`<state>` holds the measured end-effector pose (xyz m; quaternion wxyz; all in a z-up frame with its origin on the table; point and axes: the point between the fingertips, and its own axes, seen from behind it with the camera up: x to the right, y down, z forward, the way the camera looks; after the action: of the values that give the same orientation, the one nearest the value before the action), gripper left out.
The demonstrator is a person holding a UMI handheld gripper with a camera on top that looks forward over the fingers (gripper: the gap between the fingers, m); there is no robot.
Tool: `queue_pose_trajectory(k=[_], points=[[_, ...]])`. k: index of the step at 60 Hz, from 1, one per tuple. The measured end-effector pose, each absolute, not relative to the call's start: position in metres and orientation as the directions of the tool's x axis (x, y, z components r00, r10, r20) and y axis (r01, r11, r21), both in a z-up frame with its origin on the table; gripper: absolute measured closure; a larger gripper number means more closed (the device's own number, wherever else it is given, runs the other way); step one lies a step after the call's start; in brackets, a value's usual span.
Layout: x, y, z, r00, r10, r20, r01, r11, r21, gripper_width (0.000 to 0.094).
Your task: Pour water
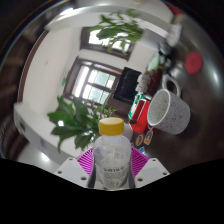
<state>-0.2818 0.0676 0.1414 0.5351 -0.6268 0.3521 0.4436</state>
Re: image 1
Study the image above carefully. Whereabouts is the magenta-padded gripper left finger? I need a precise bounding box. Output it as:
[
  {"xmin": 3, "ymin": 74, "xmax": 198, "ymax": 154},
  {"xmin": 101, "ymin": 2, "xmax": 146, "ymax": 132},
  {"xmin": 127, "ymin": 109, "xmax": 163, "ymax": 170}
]
[{"xmin": 54, "ymin": 147, "xmax": 98, "ymax": 189}]

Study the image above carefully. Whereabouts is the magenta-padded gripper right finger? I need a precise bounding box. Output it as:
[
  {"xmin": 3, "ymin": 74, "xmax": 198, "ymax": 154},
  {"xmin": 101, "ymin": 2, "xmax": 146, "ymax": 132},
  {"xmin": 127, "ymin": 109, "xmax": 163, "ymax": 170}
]
[{"xmin": 130, "ymin": 147, "xmax": 171, "ymax": 189}]

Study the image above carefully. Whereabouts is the clear bottle with yellow cap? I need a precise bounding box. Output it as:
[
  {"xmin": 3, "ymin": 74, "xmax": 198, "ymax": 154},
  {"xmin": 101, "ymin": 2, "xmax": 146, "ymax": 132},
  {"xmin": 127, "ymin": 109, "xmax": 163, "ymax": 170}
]
[{"xmin": 93, "ymin": 116, "xmax": 133, "ymax": 191}]

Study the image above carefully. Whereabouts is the small round printed sticker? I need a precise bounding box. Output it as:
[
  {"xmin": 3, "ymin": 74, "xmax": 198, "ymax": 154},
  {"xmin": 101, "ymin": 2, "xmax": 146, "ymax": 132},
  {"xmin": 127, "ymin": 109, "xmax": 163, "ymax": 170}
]
[
  {"xmin": 143, "ymin": 128, "xmax": 155, "ymax": 146},
  {"xmin": 134, "ymin": 134, "xmax": 145, "ymax": 148}
]

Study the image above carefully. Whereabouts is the potted plant in white pot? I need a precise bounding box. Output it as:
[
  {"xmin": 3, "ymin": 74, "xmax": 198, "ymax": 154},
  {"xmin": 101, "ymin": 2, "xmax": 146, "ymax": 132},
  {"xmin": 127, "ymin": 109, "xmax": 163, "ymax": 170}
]
[
  {"xmin": 47, "ymin": 95, "xmax": 118, "ymax": 154},
  {"xmin": 87, "ymin": 8, "xmax": 175, "ymax": 56}
]

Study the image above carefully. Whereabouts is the red plastic box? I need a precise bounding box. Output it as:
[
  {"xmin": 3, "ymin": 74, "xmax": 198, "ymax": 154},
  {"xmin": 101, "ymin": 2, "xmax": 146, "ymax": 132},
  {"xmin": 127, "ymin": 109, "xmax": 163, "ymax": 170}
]
[{"xmin": 131, "ymin": 99, "xmax": 152, "ymax": 135}]

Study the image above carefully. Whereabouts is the white speckled mug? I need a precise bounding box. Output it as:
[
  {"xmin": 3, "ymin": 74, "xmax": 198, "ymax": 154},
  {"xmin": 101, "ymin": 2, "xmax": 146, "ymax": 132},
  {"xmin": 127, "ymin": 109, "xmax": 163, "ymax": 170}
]
[{"xmin": 146, "ymin": 73, "xmax": 192, "ymax": 136}]

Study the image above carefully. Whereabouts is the green plastic box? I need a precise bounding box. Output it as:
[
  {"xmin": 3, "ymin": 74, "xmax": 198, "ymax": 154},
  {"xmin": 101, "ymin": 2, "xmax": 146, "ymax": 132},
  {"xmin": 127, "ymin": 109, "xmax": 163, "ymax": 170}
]
[{"xmin": 128, "ymin": 93, "xmax": 153, "ymax": 119}]

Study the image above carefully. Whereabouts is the flat round red coaster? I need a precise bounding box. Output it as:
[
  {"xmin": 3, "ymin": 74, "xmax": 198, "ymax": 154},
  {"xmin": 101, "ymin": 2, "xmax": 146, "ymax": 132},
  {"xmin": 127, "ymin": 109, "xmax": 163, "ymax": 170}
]
[{"xmin": 184, "ymin": 50, "xmax": 204, "ymax": 76}]

